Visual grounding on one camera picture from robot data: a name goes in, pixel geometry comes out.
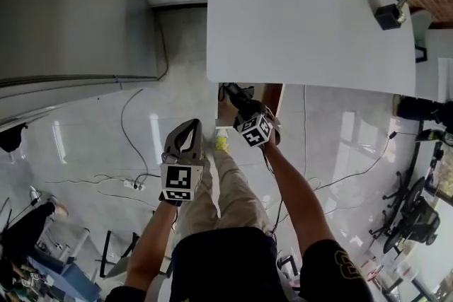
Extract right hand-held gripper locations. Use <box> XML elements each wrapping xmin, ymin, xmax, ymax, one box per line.
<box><xmin>231</xmin><ymin>103</ymin><xmax>284</xmax><ymax>150</ymax></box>

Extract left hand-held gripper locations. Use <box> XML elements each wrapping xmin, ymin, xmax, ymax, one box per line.
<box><xmin>159</xmin><ymin>118</ymin><xmax>205</xmax><ymax>207</ymax></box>

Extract person's right forearm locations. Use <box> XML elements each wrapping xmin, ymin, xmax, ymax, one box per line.
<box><xmin>263</xmin><ymin>141</ymin><xmax>341</xmax><ymax>259</ymax></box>

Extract person's left forearm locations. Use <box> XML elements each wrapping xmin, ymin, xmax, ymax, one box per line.
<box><xmin>123</xmin><ymin>199</ymin><xmax>178</xmax><ymax>291</ymax></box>

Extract white table top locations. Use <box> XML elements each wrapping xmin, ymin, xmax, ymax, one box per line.
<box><xmin>206</xmin><ymin>0</ymin><xmax>417</xmax><ymax>97</ymax></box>

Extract person's yellow-green shoe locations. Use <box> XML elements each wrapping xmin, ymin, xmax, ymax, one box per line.
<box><xmin>214</xmin><ymin>127</ymin><xmax>231</xmax><ymax>154</ymax></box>

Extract white power strip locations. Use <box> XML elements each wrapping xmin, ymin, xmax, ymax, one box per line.
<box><xmin>122</xmin><ymin>178</ymin><xmax>147</xmax><ymax>192</ymax></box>

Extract person's beige trousers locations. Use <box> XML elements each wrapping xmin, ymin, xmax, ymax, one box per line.
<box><xmin>174</xmin><ymin>148</ymin><xmax>281</xmax><ymax>238</ymax></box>

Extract person's dark shirt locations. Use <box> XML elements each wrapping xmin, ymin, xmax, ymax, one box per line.
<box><xmin>102</xmin><ymin>226</ymin><xmax>373</xmax><ymax>302</ymax></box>

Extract cluttered blue table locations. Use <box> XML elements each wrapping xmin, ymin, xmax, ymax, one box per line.
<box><xmin>0</xmin><ymin>250</ymin><xmax>103</xmax><ymax>302</ymax></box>

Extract black bag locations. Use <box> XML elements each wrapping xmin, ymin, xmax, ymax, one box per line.
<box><xmin>0</xmin><ymin>123</ymin><xmax>28</xmax><ymax>153</ymax></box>

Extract black pen holder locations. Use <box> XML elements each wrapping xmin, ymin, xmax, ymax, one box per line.
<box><xmin>374</xmin><ymin>2</ymin><xmax>406</xmax><ymax>31</ymax></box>

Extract black office chair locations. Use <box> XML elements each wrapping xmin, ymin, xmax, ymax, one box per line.
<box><xmin>367</xmin><ymin>170</ymin><xmax>442</xmax><ymax>256</ymax></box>

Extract window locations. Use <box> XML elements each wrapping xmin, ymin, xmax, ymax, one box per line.
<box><xmin>423</xmin><ymin>151</ymin><xmax>453</xmax><ymax>197</ymax></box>

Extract gray chair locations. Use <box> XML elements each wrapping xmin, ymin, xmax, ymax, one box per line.
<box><xmin>410</xmin><ymin>8</ymin><xmax>433</xmax><ymax>64</ymax></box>

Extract clear plastic container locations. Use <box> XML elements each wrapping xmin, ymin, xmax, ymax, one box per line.
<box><xmin>385</xmin><ymin>259</ymin><xmax>419</xmax><ymax>282</ymax></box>

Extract black floor cable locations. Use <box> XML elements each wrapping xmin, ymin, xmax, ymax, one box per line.
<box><xmin>119</xmin><ymin>88</ymin><xmax>161</xmax><ymax>185</ymax></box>
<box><xmin>154</xmin><ymin>20</ymin><xmax>170</xmax><ymax>83</ymax></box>
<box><xmin>310</xmin><ymin>129</ymin><xmax>419</xmax><ymax>192</ymax></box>

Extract black metal frame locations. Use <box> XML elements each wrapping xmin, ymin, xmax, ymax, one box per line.
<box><xmin>99</xmin><ymin>230</ymin><xmax>141</xmax><ymax>279</ymax></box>

